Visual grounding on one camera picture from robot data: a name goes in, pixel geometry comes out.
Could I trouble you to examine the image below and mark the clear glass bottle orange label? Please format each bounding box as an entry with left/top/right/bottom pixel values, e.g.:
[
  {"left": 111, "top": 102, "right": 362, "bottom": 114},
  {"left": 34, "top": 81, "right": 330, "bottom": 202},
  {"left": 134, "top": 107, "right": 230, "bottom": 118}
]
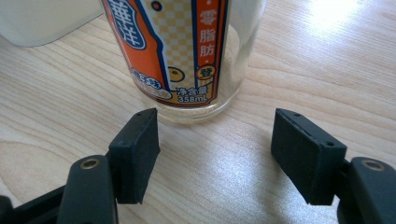
[{"left": 100, "top": 0, "right": 268, "bottom": 123}]

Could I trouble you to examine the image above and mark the white container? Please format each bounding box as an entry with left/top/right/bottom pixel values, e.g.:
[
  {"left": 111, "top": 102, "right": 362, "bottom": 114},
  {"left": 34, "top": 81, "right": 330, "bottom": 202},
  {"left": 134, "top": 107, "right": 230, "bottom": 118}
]
[{"left": 0, "top": 0, "right": 105, "bottom": 48}]

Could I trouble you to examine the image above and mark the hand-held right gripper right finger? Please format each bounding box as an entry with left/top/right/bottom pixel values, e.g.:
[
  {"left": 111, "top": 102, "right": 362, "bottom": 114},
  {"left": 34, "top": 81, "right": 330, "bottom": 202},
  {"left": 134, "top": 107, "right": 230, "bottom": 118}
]
[{"left": 270, "top": 107, "right": 396, "bottom": 224}]

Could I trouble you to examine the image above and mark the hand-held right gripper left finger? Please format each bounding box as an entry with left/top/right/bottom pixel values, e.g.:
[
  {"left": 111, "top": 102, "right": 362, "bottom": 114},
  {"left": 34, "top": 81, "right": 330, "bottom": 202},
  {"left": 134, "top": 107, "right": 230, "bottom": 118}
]
[{"left": 56, "top": 107, "right": 162, "bottom": 224}]

